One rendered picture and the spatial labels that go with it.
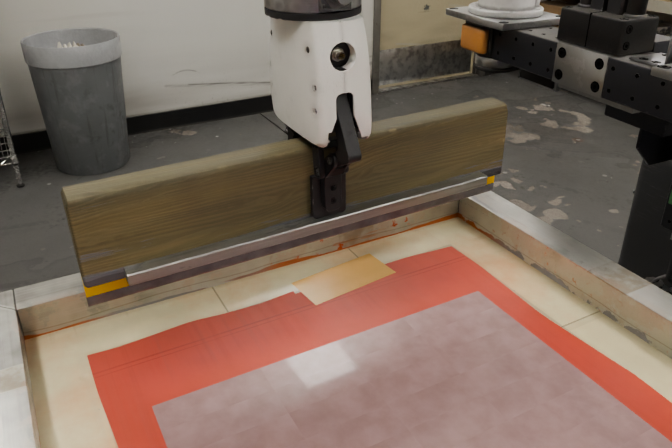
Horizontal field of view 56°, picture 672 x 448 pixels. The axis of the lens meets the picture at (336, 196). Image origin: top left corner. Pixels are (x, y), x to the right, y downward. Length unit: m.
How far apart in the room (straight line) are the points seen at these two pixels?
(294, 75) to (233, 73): 3.52
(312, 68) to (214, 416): 0.28
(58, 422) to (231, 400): 0.14
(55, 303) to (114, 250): 0.16
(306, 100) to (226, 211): 0.11
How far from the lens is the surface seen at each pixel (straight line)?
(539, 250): 0.72
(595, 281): 0.68
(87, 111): 3.30
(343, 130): 0.48
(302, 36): 0.48
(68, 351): 0.64
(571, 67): 1.01
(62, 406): 0.59
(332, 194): 0.53
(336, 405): 0.54
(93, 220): 0.49
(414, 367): 0.58
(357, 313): 0.64
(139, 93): 3.88
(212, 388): 0.57
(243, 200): 0.51
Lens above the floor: 1.34
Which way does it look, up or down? 26 degrees down
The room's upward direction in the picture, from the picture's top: straight up
